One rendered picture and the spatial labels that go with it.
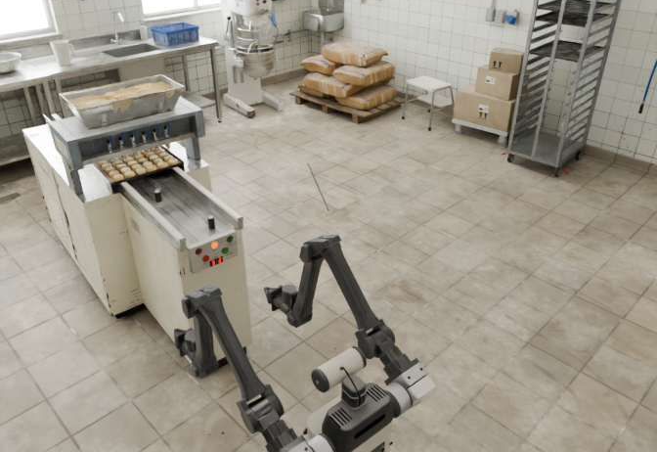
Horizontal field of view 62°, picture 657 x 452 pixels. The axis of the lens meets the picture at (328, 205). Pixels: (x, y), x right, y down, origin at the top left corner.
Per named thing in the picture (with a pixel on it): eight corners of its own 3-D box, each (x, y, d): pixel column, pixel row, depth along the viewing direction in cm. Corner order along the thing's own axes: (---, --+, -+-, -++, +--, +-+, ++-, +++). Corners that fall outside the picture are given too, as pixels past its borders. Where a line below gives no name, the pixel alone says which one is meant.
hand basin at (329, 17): (364, 59, 698) (367, -34, 644) (343, 65, 674) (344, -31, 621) (311, 45, 759) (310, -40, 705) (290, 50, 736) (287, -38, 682)
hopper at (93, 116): (65, 119, 288) (59, 94, 281) (165, 98, 318) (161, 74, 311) (82, 136, 268) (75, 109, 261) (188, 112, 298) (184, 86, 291)
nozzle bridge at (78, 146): (63, 180, 301) (47, 121, 285) (184, 147, 340) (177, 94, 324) (82, 203, 279) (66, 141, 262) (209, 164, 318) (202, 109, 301)
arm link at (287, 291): (293, 328, 212) (311, 319, 217) (293, 303, 207) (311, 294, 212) (276, 313, 220) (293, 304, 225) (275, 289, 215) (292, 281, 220)
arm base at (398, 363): (385, 386, 177) (401, 374, 167) (371, 364, 179) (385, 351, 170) (404, 373, 181) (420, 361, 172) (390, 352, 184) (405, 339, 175)
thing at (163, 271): (145, 313, 331) (116, 182, 287) (197, 292, 350) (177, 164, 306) (197, 384, 284) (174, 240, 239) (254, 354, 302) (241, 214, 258)
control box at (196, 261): (190, 270, 252) (186, 246, 245) (235, 252, 265) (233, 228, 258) (193, 274, 250) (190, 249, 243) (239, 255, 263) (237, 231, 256)
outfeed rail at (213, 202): (96, 113, 393) (94, 105, 389) (100, 113, 394) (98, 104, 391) (239, 230, 256) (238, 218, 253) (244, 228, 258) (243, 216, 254)
